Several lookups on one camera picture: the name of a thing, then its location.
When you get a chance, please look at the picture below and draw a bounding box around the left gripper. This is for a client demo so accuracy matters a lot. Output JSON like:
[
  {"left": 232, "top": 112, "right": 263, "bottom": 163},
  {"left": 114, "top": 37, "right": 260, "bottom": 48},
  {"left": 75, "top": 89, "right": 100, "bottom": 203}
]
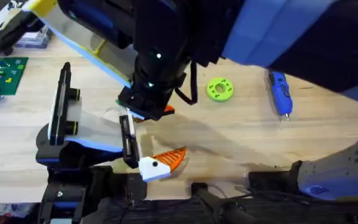
[{"left": 53, "top": 93, "right": 188, "bottom": 183}]

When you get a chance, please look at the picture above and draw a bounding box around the blue electric screwdriver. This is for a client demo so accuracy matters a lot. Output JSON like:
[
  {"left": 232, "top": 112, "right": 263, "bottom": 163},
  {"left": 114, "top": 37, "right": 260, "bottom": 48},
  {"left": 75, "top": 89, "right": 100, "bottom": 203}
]
[{"left": 266, "top": 70, "right": 293, "bottom": 122}]

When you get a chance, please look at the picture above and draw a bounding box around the green disc with holes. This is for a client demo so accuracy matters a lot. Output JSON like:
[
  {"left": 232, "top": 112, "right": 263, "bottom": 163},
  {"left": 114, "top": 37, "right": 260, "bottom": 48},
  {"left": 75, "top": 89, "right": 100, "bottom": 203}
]
[{"left": 206, "top": 77, "right": 234, "bottom": 103}]

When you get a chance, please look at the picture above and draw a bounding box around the green board with toy blocks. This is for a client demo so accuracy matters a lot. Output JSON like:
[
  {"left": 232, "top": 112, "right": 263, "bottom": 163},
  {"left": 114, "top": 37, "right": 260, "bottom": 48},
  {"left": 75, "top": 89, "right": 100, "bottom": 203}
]
[{"left": 0, "top": 57, "right": 29, "bottom": 102}]

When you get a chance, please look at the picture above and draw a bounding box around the clear plastic box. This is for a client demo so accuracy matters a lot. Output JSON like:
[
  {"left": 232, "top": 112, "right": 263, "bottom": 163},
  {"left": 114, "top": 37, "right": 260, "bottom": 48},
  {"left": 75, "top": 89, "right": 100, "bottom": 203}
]
[{"left": 15, "top": 26, "right": 52, "bottom": 50}]

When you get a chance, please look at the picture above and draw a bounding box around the black cable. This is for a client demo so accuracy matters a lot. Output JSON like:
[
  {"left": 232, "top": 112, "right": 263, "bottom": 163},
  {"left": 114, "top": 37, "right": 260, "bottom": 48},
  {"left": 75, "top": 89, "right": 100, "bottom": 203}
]
[{"left": 174, "top": 60, "right": 198, "bottom": 106}]

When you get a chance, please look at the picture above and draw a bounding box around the black rail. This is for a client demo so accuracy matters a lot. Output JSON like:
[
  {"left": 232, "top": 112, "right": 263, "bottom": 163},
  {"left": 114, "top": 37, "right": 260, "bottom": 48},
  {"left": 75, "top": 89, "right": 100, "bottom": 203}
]
[{"left": 82, "top": 198, "right": 358, "bottom": 224}]

